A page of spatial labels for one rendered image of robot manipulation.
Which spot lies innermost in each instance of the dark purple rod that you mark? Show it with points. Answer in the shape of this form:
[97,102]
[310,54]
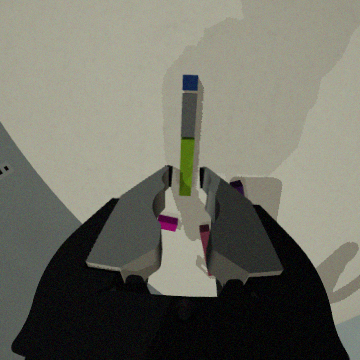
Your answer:
[238,186]

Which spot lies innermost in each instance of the small blue cube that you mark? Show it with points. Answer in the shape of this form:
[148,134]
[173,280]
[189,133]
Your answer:
[190,82]

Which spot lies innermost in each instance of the small magenta block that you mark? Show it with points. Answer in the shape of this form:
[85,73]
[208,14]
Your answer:
[168,223]

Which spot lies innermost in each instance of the lime green rectangular bar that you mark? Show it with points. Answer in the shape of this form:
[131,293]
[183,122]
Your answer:
[186,165]

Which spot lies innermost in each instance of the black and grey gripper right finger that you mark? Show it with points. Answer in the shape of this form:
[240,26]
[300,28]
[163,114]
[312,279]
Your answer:
[246,243]

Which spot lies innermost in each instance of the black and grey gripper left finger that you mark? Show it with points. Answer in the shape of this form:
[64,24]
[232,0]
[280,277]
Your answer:
[122,238]

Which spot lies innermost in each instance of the grey rod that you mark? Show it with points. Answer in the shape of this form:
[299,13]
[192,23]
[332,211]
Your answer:
[188,118]

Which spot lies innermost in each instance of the pink rod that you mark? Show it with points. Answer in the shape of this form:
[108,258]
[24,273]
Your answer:
[204,233]

